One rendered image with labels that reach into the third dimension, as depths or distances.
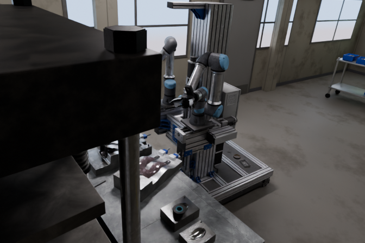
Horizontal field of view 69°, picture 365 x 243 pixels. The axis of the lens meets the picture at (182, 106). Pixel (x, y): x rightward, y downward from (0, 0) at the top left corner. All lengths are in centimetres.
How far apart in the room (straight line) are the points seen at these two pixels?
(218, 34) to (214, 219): 148
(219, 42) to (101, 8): 198
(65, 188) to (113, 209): 98
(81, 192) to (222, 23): 188
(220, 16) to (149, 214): 164
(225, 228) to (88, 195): 110
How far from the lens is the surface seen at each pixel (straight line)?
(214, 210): 192
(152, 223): 182
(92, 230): 117
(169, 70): 276
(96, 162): 223
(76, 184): 98
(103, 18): 395
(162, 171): 204
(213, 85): 217
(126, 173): 80
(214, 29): 238
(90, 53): 63
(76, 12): 401
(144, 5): 433
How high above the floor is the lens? 215
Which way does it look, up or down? 24 degrees down
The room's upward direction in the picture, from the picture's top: 4 degrees clockwise
